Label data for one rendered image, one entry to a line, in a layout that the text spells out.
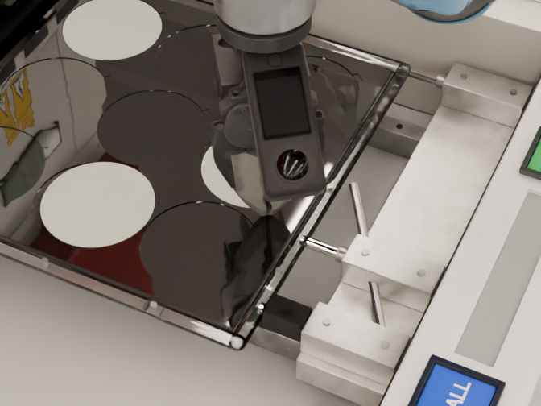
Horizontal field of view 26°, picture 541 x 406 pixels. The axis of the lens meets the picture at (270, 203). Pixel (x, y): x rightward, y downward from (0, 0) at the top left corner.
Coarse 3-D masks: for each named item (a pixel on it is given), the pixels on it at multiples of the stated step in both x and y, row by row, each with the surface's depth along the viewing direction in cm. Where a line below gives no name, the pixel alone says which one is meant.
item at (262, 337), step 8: (240, 320) 101; (264, 328) 100; (256, 336) 101; (264, 336) 101; (272, 336) 100; (280, 336) 99; (256, 344) 102; (264, 344) 101; (272, 344) 101; (280, 344) 100; (288, 344) 100; (296, 344) 99; (280, 352) 101; (288, 352) 101; (296, 352) 100
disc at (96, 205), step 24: (72, 168) 106; (96, 168) 105; (120, 168) 105; (48, 192) 104; (72, 192) 104; (96, 192) 104; (120, 192) 104; (144, 192) 103; (48, 216) 102; (72, 216) 102; (96, 216) 102; (120, 216) 102; (144, 216) 102; (72, 240) 100; (96, 240) 100; (120, 240) 100
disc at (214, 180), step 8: (208, 152) 107; (208, 160) 106; (208, 168) 105; (216, 168) 105; (208, 176) 105; (216, 176) 105; (208, 184) 104; (216, 184) 104; (224, 184) 104; (216, 192) 104; (224, 192) 103; (232, 192) 103; (224, 200) 103; (232, 200) 103; (240, 200) 103
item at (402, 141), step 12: (384, 120) 117; (396, 120) 117; (384, 132) 116; (396, 132) 116; (408, 132) 116; (420, 132) 116; (372, 144) 118; (384, 144) 118; (396, 144) 117; (408, 144) 116; (408, 156) 117
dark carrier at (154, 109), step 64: (64, 64) 115; (128, 64) 115; (192, 64) 115; (320, 64) 115; (0, 128) 109; (64, 128) 109; (128, 128) 109; (192, 128) 109; (0, 192) 104; (192, 192) 104; (64, 256) 99; (128, 256) 99; (192, 256) 99; (256, 256) 99
